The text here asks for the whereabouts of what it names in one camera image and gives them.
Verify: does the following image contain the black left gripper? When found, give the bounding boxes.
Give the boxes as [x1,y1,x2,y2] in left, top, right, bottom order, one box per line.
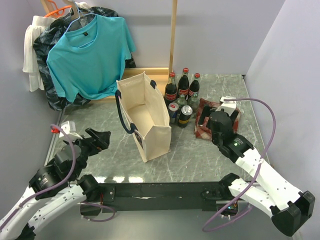
[64,126,111,178]

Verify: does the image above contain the green cap clear bottle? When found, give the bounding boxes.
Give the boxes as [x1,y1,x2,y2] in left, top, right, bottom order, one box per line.
[187,96,200,114]
[175,94,188,109]

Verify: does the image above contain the silver top drink can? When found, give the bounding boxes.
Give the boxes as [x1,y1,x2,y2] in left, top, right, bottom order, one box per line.
[177,105,193,128]

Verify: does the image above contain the Coca-Cola glass bottle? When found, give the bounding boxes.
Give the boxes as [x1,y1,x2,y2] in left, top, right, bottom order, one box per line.
[176,67,190,99]
[187,73,201,99]
[164,72,178,108]

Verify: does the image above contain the red tab drink can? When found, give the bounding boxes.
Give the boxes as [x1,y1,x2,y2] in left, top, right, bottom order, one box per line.
[167,102,179,124]

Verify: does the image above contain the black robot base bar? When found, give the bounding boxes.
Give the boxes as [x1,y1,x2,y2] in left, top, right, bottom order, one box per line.
[87,181,234,212]

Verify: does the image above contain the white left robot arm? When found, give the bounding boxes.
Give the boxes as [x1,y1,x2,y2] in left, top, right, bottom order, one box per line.
[0,128,111,240]

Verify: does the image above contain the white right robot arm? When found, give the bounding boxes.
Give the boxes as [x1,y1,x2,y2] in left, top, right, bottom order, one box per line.
[198,105,316,237]

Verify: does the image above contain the beige canvas tote bag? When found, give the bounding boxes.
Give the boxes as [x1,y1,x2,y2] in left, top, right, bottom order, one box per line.
[115,72,172,163]

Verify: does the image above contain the red plaid cloth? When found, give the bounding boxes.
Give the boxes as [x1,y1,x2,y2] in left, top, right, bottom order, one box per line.
[193,97,242,140]

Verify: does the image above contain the wooden clothes rack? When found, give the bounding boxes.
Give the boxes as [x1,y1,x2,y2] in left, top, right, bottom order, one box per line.
[39,0,178,102]

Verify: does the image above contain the turquoise t-shirt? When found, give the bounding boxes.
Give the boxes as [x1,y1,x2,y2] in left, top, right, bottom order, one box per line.
[46,15,136,103]

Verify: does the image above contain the white hanging garment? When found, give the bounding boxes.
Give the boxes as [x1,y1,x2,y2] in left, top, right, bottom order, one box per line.
[22,1,94,92]

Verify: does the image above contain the dark floral patterned shirt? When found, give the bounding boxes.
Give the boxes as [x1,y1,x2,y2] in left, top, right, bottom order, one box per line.
[33,6,137,111]

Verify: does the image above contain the orange plastic hanger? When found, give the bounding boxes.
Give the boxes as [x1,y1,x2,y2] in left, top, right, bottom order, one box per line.
[41,0,72,19]

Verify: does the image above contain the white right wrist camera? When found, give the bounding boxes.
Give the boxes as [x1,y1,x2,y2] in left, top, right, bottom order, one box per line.
[216,96,236,116]

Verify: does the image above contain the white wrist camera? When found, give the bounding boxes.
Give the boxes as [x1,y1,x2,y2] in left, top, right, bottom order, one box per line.
[51,120,83,141]
[216,96,236,116]

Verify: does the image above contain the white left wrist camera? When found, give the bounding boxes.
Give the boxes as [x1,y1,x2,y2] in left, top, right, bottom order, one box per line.
[51,120,83,141]

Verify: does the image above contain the light blue wire hanger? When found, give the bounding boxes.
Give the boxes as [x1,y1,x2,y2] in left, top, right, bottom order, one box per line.
[59,0,97,49]

